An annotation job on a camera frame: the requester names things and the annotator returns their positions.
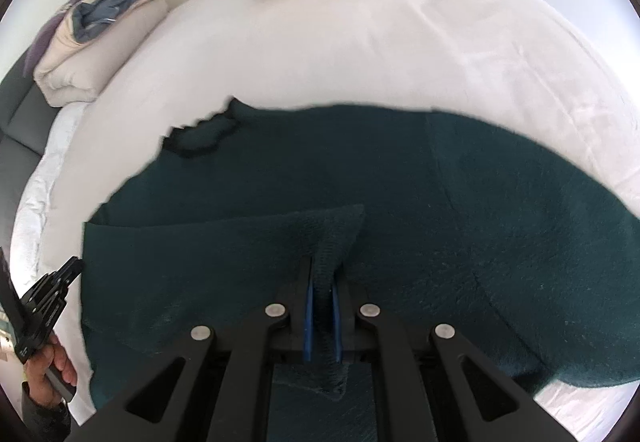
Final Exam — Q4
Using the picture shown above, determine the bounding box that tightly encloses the dark green knit sweater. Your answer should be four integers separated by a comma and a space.
81, 100, 639, 441

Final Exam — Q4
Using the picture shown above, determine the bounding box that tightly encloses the person's left hand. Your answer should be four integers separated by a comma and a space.
22, 334, 80, 411

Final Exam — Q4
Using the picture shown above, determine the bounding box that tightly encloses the white pillow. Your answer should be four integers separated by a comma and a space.
9, 102, 90, 295

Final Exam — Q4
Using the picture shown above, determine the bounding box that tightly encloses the dark green upholstered headboard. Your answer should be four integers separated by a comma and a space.
0, 52, 58, 261

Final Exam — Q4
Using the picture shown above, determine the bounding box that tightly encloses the folded beige duvet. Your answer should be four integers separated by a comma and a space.
32, 0, 168, 108

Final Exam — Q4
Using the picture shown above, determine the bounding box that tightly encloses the purple pillow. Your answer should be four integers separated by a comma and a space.
23, 0, 82, 77

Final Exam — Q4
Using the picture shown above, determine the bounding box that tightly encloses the blue grey crumpled cloth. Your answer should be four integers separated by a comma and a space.
72, 0, 139, 44

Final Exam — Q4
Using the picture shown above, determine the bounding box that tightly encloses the white bed sheet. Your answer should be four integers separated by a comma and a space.
37, 0, 640, 442

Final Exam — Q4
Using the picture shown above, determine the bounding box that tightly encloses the grey left gripper handle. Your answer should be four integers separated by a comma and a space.
46, 366, 76, 402

